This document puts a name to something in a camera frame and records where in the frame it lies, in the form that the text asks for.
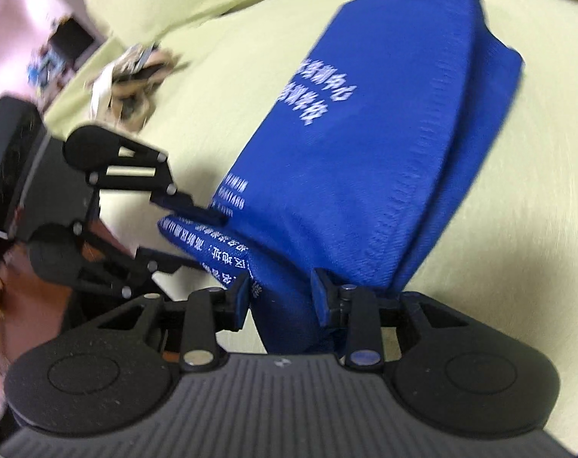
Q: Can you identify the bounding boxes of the patterned bag with beige straps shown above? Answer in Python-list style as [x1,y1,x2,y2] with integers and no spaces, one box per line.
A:
[108,43,187,132]

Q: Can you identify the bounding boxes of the black refrigerator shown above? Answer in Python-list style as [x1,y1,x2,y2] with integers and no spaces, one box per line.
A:
[49,16,98,58]

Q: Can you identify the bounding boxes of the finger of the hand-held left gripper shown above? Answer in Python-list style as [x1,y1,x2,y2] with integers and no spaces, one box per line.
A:
[86,136,227,226]
[74,223,201,301]

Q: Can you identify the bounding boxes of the white canvas tote bag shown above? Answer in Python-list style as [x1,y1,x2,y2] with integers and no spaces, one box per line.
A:
[89,62,122,120]

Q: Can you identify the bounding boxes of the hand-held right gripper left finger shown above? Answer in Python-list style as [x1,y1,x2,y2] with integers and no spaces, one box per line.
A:
[93,274,250,374]

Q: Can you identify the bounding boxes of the toaster oven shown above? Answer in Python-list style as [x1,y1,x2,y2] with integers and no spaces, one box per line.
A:
[31,52,65,84]

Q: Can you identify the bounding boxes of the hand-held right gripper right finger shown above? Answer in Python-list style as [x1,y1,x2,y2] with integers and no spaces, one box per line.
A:
[312,268,478,372]

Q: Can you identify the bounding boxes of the blue shopping bag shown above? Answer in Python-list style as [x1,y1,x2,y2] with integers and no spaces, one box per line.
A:
[158,0,525,356]

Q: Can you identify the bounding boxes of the green covered sofa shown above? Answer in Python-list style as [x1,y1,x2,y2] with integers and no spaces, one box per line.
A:
[43,0,578,454]

